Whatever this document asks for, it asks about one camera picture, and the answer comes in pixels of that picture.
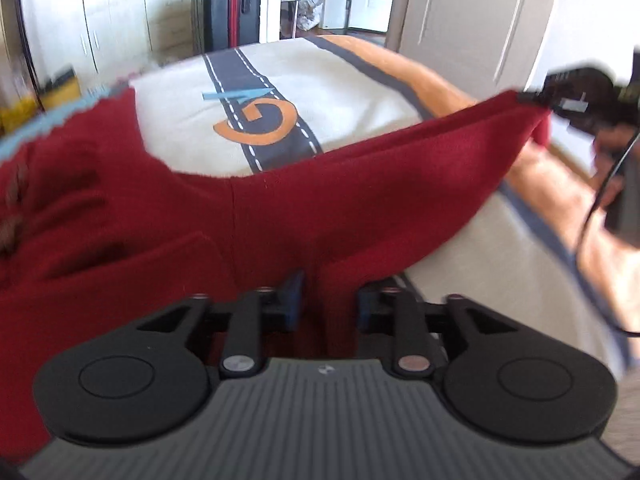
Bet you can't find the red knit sweater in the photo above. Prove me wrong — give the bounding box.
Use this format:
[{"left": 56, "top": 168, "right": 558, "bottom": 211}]
[{"left": 1, "top": 91, "right": 549, "bottom": 463}]

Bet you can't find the person's right hand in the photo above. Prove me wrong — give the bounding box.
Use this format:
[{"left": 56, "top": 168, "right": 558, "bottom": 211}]
[{"left": 593, "top": 124, "right": 636, "bottom": 209}]

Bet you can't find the white room door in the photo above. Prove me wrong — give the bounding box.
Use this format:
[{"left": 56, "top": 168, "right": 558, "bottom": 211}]
[{"left": 386, "top": 0, "right": 553, "bottom": 99}]

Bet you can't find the cream striped bed cover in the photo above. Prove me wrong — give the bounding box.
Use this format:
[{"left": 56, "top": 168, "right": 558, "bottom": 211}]
[{"left": 128, "top": 32, "right": 640, "bottom": 461}]

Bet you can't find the light blue bed sheet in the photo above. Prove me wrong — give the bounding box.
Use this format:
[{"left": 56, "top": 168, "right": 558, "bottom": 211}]
[{"left": 0, "top": 84, "right": 128, "bottom": 162}]

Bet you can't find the yellow trash bin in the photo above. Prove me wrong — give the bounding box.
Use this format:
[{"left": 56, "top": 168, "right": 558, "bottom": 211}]
[{"left": 39, "top": 67, "right": 81, "bottom": 112}]

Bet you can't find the black and red suitcase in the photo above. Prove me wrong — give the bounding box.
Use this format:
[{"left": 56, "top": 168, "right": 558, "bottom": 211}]
[{"left": 191, "top": 0, "right": 262, "bottom": 54}]

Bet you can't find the yellow plastic bag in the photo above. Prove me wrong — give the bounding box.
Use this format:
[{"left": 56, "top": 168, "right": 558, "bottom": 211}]
[{"left": 0, "top": 96, "right": 40, "bottom": 134}]

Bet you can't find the white three-door wardrobe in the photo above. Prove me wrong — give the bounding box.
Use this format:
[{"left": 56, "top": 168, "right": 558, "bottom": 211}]
[{"left": 18, "top": 0, "right": 193, "bottom": 89}]

